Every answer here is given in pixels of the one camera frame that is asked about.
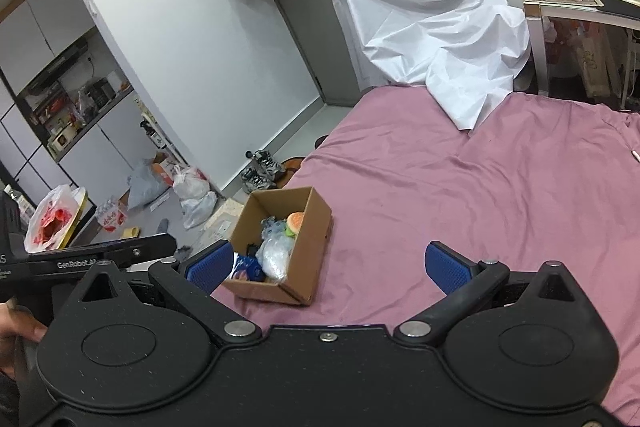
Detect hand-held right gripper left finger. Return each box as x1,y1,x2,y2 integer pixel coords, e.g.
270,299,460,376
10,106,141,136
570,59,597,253
75,241,262,341

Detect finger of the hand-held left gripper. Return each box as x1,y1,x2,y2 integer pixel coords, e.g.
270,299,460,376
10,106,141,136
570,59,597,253
27,234,176,279

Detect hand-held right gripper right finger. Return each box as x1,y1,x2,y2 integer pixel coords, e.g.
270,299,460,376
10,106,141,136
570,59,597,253
394,242,587,341

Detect blue packet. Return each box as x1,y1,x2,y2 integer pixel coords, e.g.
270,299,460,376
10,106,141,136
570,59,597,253
231,254,266,282

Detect clear plastic bag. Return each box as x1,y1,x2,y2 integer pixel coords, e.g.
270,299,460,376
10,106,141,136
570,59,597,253
256,234,296,283

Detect burger plush toy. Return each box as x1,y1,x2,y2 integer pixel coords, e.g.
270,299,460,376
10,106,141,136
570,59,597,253
284,212,306,239

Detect cardboard box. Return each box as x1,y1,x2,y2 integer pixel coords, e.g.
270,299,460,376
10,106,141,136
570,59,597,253
221,187,334,306

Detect person's left hand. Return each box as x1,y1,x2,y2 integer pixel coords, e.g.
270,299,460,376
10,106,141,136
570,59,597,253
0,302,49,378

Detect water bottle pack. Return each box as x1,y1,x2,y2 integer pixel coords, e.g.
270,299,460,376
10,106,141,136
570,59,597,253
95,197,129,231

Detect red white plastic bag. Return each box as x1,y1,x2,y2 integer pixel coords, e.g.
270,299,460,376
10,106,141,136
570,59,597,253
24,185,89,254

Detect bed with pink sheet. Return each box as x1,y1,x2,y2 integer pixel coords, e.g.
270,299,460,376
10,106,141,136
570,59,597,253
210,84,640,427

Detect grey plastic bag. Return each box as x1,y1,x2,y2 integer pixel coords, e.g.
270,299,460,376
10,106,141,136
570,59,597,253
127,158,174,210

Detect black kitchen appliance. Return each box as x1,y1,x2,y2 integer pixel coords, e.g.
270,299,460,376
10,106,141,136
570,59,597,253
87,79,119,110

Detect white kitchen cabinets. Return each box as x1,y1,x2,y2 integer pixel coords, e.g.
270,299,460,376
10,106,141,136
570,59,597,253
0,0,173,218

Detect white cover sheet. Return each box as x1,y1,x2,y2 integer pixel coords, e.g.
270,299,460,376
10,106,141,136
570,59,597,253
331,0,532,132

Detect paper bag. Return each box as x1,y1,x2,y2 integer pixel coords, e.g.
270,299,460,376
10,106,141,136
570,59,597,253
572,21,627,100

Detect grey door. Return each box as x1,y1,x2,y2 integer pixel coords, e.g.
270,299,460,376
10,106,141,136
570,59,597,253
265,0,387,108

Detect white desk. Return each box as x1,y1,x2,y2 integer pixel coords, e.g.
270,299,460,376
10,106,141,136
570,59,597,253
522,0,640,112

